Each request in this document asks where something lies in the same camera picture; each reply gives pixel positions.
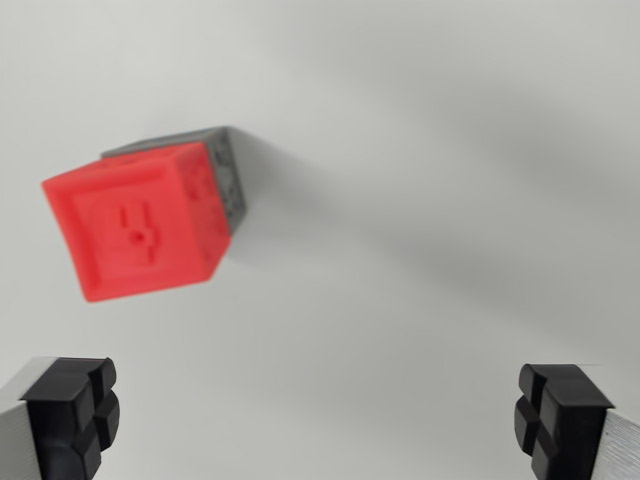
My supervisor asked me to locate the gray embossed plastic cube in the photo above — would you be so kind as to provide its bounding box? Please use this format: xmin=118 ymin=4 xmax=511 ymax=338
xmin=99 ymin=125 xmax=249 ymax=236

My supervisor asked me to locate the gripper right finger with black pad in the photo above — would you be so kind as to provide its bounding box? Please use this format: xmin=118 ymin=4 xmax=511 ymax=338
xmin=512 ymin=363 xmax=640 ymax=480

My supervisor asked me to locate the red plastic cube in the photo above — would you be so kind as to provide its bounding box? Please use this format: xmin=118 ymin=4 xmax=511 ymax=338
xmin=40 ymin=141 xmax=233 ymax=304

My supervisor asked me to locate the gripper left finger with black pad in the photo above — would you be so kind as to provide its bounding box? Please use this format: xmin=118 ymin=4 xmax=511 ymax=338
xmin=0 ymin=355 xmax=121 ymax=480

